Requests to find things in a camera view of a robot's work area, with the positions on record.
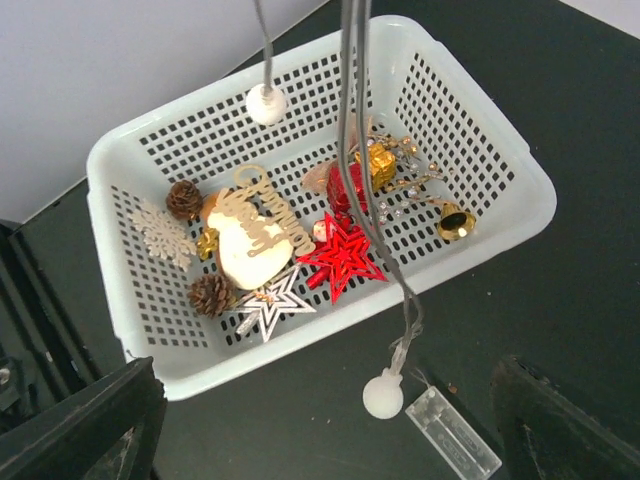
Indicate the wooden snowflake ornament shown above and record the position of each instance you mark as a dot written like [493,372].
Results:
[163,235]

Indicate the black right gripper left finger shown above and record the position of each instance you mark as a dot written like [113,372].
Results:
[108,430]

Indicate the gold merry christmas sign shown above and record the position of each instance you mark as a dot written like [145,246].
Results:
[280,215]

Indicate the gold gift box ornament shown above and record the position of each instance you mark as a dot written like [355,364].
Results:
[382,167]

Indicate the small gold star ornament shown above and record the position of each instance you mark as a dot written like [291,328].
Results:
[207,244]

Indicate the clear battery box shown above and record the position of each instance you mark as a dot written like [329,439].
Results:
[466,453]

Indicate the red star ornament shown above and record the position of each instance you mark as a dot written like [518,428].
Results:
[344,254]

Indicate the white ball string lights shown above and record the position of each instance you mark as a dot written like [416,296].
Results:
[382,396]

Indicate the silver bead sprig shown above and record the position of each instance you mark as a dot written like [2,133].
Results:
[408,188]

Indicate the silver star ornament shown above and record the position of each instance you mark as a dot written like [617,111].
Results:
[264,306]

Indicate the burlap bow ornament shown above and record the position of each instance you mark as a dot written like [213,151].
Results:
[316,179]

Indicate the gold bell ornament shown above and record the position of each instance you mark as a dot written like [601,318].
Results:
[455,223]

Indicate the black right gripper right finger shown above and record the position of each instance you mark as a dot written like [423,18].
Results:
[545,435]

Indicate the brown pine cone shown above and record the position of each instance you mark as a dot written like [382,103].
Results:
[211,294]
[184,200]

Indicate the white perforated plastic basket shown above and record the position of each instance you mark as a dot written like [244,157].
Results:
[416,88]

